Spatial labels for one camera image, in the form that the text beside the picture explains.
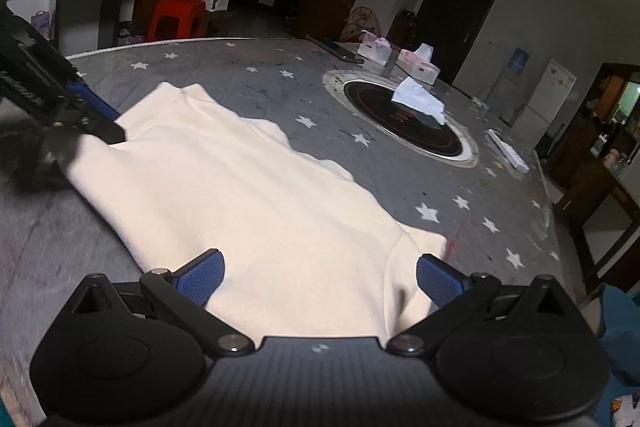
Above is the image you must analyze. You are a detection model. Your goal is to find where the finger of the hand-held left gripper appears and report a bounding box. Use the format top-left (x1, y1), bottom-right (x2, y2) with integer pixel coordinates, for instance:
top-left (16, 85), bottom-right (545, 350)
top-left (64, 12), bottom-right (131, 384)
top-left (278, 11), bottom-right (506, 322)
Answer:
top-left (35, 82), bottom-right (126, 142)

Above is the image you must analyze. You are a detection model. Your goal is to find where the purple gift bag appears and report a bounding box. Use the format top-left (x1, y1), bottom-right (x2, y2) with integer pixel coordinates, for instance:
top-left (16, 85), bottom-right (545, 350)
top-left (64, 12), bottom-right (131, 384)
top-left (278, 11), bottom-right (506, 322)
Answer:
top-left (31, 9), bottom-right (53, 40)

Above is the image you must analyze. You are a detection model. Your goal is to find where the white plastic bag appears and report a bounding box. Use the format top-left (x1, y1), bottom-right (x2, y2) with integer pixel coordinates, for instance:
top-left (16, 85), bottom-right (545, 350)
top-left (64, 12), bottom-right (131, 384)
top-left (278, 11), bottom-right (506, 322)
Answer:
top-left (357, 32), bottom-right (398, 66)

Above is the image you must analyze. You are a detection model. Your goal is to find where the red plastic stool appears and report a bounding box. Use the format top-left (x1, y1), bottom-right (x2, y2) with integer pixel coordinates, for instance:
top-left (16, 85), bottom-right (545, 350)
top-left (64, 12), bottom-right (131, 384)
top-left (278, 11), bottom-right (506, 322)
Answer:
top-left (146, 0), bottom-right (207, 42)

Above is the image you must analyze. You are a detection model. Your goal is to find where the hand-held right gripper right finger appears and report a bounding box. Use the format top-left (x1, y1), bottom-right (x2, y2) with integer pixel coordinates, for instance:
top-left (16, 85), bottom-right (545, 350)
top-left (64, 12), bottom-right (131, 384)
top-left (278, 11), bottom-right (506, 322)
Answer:
top-left (385, 252), bottom-right (583, 356)

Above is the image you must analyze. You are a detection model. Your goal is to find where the pink patterned fan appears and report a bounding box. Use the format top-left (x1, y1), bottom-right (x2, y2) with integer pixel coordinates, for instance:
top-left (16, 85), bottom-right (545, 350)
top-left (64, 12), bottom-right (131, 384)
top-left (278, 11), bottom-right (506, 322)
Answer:
top-left (346, 6), bottom-right (383, 44)

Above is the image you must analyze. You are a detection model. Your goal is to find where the white pink tissue box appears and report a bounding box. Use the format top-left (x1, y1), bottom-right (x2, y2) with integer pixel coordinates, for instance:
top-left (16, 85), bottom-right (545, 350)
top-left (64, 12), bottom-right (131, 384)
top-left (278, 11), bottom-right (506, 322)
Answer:
top-left (396, 43), bottom-right (442, 85)

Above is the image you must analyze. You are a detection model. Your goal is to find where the white refrigerator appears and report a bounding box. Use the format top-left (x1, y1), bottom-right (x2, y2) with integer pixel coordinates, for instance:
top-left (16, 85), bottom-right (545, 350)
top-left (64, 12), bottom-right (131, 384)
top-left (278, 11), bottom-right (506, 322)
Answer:
top-left (511, 58), bottom-right (578, 152)

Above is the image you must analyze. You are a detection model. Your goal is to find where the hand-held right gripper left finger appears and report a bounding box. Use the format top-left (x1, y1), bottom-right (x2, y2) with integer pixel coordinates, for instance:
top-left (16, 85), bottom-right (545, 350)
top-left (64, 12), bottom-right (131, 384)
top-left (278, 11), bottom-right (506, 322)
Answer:
top-left (59, 249), bottom-right (255, 354)

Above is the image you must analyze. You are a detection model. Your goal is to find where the round black induction cooktop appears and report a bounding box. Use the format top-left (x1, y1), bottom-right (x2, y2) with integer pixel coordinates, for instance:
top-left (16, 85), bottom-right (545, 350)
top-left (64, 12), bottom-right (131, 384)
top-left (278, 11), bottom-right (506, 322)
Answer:
top-left (321, 68), bottom-right (480, 168)

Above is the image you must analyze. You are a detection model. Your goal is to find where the smartphone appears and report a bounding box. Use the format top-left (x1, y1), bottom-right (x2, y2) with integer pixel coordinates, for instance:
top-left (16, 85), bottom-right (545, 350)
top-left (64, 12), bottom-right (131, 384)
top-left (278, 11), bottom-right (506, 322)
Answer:
top-left (305, 35), bottom-right (365, 65)

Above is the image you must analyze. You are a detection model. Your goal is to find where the wooden side table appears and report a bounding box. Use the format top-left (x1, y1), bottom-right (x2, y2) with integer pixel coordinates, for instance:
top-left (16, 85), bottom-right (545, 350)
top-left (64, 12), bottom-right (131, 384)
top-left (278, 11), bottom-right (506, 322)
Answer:
top-left (545, 112), bottom-right (640, 293)

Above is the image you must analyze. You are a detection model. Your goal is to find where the wooden shelf cabinet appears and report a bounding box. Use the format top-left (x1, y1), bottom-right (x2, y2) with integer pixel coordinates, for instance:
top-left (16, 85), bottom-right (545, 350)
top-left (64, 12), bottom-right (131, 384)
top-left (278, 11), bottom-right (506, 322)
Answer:
top-left (582, 63), bottom-right (640, 158)

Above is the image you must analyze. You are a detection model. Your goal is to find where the white tissue paper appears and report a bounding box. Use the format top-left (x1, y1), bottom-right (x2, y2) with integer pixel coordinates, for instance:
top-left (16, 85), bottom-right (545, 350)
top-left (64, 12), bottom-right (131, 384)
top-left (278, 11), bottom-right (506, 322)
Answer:
top-left (391, 76), bottom-right (447, 126)

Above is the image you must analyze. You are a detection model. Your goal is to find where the white remote control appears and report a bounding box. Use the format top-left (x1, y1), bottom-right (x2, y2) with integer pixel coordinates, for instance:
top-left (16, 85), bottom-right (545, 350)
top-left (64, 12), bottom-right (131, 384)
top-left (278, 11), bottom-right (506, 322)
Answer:
top-left (486, 128), bottom-right (531, 175)

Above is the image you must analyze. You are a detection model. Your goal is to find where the cream garment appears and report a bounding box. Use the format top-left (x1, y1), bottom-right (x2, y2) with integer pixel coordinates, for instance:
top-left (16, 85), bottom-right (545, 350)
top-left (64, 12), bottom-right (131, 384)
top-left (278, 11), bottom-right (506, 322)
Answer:
top-left (65, 82), bottom-right (448, 348)

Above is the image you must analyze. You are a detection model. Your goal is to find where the dark chair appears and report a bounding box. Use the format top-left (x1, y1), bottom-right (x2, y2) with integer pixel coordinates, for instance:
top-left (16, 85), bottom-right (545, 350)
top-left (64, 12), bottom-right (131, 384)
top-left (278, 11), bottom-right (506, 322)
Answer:
top-left (387, 9), bottom-right (418, 48)

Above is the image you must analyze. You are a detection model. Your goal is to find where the dark wooden door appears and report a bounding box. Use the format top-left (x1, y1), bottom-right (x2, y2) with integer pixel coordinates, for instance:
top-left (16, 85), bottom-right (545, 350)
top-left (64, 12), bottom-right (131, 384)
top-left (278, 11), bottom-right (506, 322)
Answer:
top-left (414, 0), bottom-right (500, 85)

